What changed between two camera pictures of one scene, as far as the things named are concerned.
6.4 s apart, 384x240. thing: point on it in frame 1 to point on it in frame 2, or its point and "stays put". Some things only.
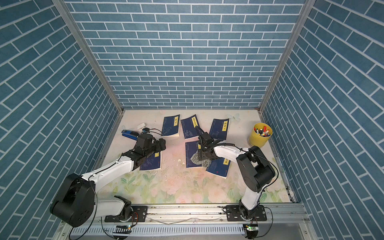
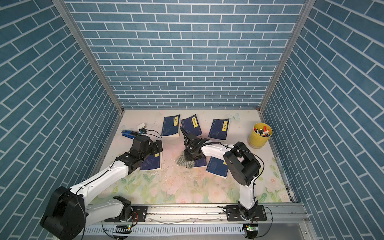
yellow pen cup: x=260 y=134 stays put
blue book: x=152 y=162 stays put
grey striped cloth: x=205 y=163 to x=181 y=161
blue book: x=170 y=125 stays put
